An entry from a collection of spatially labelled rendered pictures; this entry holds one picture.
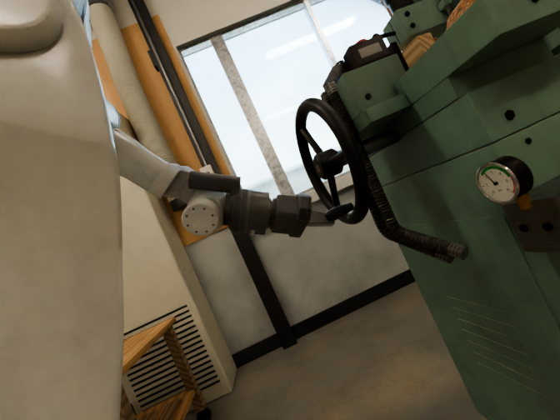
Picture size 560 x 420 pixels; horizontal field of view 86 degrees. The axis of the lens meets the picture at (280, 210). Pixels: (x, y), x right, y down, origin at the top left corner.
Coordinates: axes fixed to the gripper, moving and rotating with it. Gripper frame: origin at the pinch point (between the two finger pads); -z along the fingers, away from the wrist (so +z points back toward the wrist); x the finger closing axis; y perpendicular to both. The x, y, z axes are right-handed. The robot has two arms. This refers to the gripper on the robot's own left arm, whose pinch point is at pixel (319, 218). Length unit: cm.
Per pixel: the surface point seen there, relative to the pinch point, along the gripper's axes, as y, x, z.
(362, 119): 17.7, 11.4, -6.3
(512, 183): -4.7, 25.2, -19.2
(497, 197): -4.7, 21.9, -19.9
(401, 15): 45, 18, -15
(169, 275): 16, -120, 53
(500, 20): 14.2, 35.0, -15.3
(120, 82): 125, -89, 100
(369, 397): -36, -73, -38
